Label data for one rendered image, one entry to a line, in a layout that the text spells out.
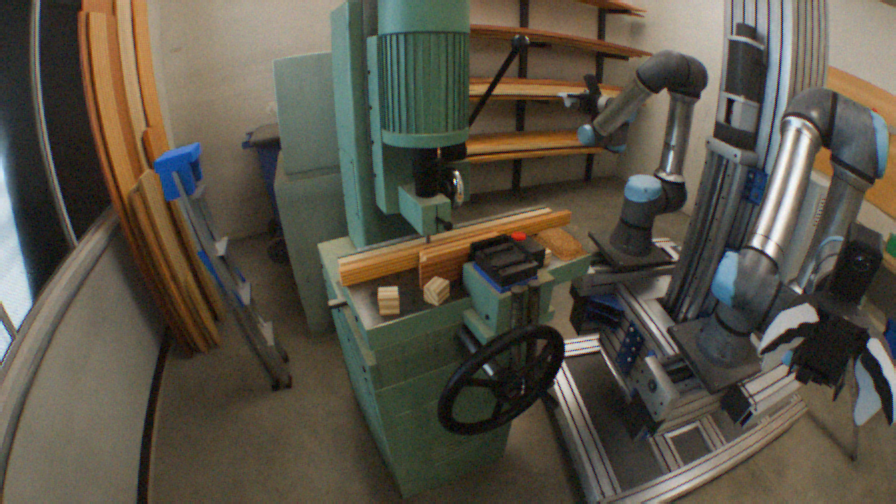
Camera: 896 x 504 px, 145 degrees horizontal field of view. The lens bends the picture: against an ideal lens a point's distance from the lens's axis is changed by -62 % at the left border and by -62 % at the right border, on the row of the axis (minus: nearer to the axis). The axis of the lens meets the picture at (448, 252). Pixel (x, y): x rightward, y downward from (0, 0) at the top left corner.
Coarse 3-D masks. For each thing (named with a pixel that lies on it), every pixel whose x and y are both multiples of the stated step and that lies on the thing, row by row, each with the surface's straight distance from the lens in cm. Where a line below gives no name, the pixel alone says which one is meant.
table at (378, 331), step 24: (552, 264) 91; (576, 264) 96; (360, 288) 82; (408, 288) 80; (456, 288) 80; (360, 312) 75; (408, 312) 74; (432, 312) 75; (456, 312) 78; (552, 312) 82; (384, 336) 74; (408, 336) 76; (480, 336) 75
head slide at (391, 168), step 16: (368, 48) 86; (368, 64) 87; (368, 80) 87; (384, 144) 83; (384, 160) 84; (400, 160) 85; (384, 176) 85; (400, 176) 87; (384, 192) 87; (384, 208) 89
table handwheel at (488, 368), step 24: (456, 336) 81; (504, 336) 62; (528, 336) 64; (552, 336) 69; (480, 360) 60; (552, 360) 78; (456, 384) 62; (480, 384) 66; (504, 384) 70; (528, 408) 85; (456, 432) 74; (480, 432) 80
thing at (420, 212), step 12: (408, 192) 83; (408, 204) 82; (420, 204) 76; (432, 204) 77; (444, 204) 78; (408, 216) 84; (420, 216) 77; (432, 216) 77; (444, 216) 79; (420, 228) 78; (432, 228) 79
